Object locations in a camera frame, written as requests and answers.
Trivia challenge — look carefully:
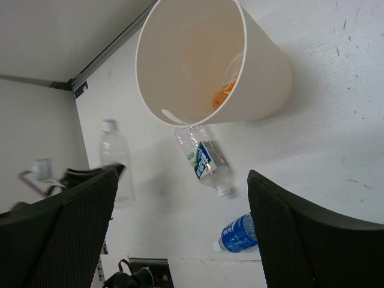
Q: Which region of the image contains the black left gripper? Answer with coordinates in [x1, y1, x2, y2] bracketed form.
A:
[11, 161, 127, 211]

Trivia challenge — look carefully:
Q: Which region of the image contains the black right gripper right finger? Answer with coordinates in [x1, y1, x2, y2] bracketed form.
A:
[247, 170, 383, 287]

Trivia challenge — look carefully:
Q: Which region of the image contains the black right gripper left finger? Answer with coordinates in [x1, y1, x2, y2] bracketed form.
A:
[1, 169, 119, 287]

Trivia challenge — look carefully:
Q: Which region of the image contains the blue label clear water bottle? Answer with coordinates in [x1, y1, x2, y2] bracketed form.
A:
[214, 213, 258, 253]

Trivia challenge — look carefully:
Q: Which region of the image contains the cream plastic bin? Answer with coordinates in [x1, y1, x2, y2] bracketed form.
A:
[136, 1, 293, 127]

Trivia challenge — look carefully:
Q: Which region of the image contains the green white label water bottle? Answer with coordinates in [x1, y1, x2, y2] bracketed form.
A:
[174, 125, 231, 197]

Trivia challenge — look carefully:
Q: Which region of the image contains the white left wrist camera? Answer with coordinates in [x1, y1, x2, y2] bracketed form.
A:
[32, 158, 53, 181]

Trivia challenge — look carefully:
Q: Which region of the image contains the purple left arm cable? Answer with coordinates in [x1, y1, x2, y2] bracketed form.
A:
[19, 170, 50, 197]

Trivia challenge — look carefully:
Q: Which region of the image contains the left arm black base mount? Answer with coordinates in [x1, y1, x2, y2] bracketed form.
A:
[101, 257, 174, 287]

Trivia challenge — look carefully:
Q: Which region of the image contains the aluminium table edge rail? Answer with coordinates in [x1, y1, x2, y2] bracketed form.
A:
[49, 0, 160, 91]

